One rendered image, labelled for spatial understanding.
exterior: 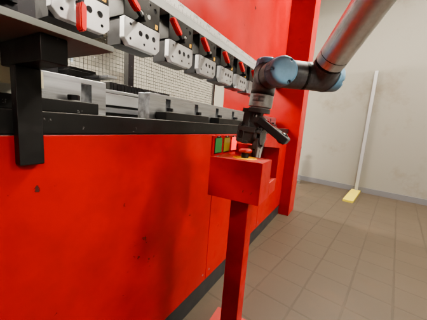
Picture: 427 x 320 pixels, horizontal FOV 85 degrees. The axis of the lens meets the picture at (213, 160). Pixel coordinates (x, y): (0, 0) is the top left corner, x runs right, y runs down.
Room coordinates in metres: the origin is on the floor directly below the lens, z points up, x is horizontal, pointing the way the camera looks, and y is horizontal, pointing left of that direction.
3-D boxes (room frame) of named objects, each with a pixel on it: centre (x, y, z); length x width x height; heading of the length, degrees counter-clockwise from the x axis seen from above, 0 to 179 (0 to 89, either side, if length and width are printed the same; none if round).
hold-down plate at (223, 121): (1.35, -0.06, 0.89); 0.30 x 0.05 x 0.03; 150
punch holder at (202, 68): (1.18, 0.10, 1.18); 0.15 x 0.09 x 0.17; 150
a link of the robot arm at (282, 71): (0.67, -0.17, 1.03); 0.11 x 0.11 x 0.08; 6
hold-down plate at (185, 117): (1.00, 0.13, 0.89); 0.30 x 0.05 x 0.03; 150
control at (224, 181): (0.74, -0.11, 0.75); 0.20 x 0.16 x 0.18; 153
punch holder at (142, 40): (0.83, 0.30, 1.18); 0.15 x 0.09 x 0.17; 150
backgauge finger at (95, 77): (0.86, 0.46, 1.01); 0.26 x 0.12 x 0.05; 60
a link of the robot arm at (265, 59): (0.77, -0.15, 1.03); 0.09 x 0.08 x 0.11; 6
